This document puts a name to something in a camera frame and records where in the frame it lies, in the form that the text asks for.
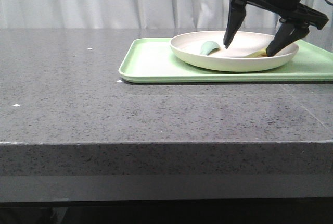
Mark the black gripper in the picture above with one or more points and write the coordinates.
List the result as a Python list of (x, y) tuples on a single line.
[(295, 20)]

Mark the yellow plastic fork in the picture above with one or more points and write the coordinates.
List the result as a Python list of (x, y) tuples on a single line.
[(257, 54)]

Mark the white round plate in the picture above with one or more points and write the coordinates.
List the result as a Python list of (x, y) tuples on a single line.
[(187, 48)]

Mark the pale green plastic spoon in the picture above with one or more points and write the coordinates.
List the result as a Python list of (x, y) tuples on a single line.
[(209, 47)]

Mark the light green serving tray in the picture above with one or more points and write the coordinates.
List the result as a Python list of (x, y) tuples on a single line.
[(150, 60)]

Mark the grey pleated curtain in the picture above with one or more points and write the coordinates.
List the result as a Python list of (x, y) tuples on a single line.
[(116, 14)]

